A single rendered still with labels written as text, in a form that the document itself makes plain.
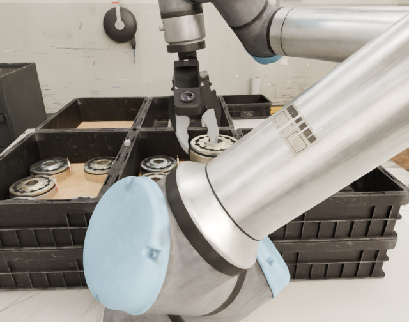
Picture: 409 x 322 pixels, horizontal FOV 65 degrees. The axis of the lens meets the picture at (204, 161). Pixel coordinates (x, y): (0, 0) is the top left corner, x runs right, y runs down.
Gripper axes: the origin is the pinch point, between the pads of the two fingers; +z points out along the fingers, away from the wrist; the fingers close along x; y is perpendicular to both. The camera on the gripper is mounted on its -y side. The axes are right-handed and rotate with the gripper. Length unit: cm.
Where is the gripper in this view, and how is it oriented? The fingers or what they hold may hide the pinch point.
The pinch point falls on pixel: (199, 147)
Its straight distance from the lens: 65.0
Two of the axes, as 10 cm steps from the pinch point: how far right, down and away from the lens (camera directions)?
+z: 1.2, 9.0, 4.2
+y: -0.5, -4.2, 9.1
